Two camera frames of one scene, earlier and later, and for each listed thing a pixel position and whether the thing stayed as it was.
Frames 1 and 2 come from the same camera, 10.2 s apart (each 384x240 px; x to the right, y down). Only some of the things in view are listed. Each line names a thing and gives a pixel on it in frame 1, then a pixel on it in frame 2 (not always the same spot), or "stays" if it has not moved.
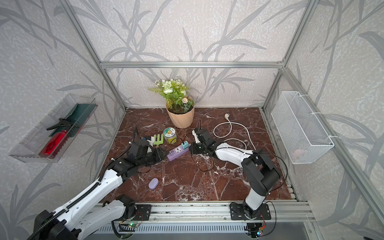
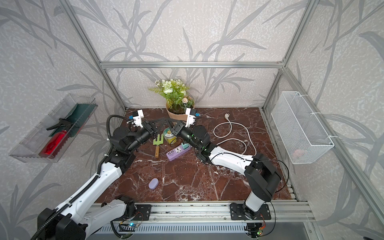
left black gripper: x=159 y=155 → x=147 y=125
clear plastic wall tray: x=49 y=141 stays
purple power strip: x=177 y=152 stays
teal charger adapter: x=185 y=145 stays
